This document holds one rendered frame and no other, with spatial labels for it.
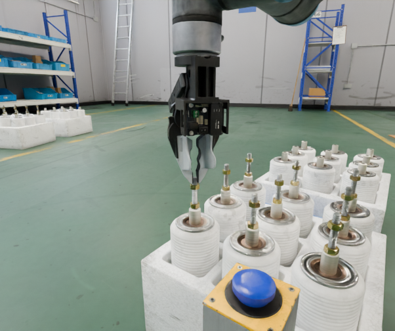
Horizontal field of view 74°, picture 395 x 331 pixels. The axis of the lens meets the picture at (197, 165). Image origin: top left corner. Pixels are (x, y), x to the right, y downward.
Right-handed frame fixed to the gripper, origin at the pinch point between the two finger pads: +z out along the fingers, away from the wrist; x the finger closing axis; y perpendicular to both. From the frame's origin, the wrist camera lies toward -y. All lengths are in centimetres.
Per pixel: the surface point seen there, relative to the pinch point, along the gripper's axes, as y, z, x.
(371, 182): -9, 11, 56
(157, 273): 2.8, 17.7, -8.0
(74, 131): -257, 30, -56
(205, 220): 1.0, 9.4, 2.1
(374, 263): 13.3, 16.7, 32.0
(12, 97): -480, 3, -175
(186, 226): 2.0, 9.3, -2.0
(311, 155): -42, 12, 62
